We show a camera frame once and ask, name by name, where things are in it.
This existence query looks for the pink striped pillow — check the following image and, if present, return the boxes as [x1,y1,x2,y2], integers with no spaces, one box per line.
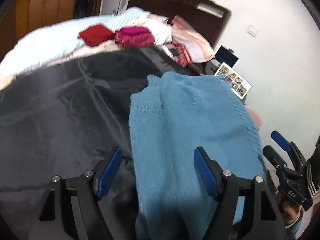
[171,15,215,63]

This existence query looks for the small tablet screen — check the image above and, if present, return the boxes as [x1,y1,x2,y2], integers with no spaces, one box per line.
[215,45,241,68]

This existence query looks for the floral patterned bedsheet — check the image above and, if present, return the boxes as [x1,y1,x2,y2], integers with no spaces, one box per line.
[161,41,192,67]

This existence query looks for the red folded garment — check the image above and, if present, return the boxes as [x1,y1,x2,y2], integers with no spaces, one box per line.
[78,24,115,47]

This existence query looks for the black satin bed cover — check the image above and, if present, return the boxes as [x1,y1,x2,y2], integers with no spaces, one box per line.
[1,48,191,239]

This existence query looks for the magenta folded garment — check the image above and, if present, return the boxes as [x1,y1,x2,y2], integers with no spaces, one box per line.
[114,26,155,48]

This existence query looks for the photo collage frame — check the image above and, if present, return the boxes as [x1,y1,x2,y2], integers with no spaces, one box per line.
[214,62,252,100]

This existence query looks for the person's right hand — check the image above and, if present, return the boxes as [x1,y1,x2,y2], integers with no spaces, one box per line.
[275,191,302,224]

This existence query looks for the teal knitted sweater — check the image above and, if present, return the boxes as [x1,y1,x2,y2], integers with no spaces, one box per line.
[129,72,267,239]

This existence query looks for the white bed quilt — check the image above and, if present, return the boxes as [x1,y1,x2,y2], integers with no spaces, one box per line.
[0,6,173,78]

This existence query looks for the brown wooden wardrobe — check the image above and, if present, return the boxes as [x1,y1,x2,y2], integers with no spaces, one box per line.
[1,0,75,59]

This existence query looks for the white wall switch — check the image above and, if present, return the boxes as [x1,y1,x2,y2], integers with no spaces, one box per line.
[246,25,259,37]

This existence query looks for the dark wooden headboard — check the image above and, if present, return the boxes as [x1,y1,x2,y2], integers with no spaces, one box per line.
[127,0,231,47]

